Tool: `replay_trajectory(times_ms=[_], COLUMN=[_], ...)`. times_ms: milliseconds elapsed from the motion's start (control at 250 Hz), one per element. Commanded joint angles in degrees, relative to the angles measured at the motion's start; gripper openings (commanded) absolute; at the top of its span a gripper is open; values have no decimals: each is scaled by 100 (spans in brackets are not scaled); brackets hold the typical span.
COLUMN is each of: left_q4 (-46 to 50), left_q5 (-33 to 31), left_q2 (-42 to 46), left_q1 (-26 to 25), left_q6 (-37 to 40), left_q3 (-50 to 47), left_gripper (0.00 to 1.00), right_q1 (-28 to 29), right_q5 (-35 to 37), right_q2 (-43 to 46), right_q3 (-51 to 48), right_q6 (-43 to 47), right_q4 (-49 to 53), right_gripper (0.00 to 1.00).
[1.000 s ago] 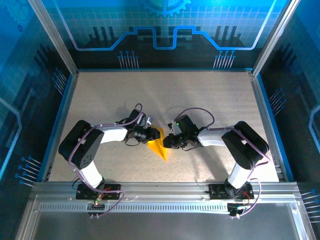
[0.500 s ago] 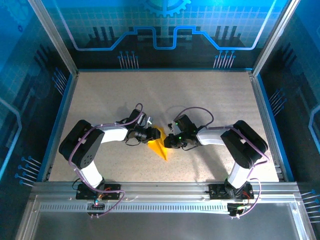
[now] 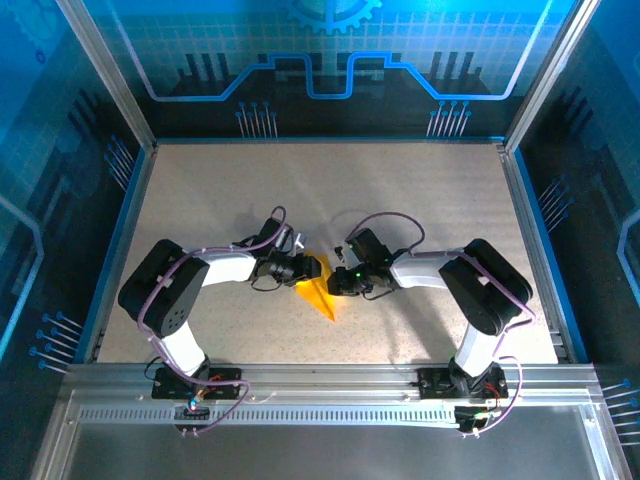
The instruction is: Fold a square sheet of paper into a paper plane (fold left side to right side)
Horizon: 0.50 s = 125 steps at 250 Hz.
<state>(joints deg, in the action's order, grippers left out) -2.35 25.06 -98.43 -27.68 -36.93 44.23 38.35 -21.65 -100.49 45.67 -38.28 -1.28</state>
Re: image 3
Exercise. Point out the yellow paper sheet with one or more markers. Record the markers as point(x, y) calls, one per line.
point(317, 297)

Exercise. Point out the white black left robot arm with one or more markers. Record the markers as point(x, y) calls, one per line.
point(160, 290)

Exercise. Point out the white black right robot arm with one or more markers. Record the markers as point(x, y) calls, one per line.
point(490, 290)

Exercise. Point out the grey metal sheet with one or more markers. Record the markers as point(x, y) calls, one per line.
point(325, 455)

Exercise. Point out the blue table edge strip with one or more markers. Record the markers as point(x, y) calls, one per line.
point(540, 225)
point(120, 250)

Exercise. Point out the small electronics board with LEDs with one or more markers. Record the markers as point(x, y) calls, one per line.
point(192, 411)
point(472, 419)

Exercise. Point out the blue gear print panel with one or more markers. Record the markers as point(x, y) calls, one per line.
point(325, 30)

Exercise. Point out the blue circuit print side panel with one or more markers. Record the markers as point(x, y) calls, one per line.
point(600, 150)
point(40, 150)

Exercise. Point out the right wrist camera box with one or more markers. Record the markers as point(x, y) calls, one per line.
point(345, 254)

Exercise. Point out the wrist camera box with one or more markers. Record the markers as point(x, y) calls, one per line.
point(299, 240)
point(345, 254)

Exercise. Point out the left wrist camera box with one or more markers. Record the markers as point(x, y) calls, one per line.
point(299, 240)

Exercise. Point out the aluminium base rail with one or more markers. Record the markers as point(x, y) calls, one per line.
point(325, 380)

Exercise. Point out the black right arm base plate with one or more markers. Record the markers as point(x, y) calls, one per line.
point(430, 385)

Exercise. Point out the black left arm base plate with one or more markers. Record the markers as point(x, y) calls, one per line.
point(227, 385)

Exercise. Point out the aluminium table side rail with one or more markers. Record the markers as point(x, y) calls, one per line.
point(520, 200)

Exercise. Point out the aluminium frame post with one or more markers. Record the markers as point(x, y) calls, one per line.
point(111, 75)
point(550, 75)

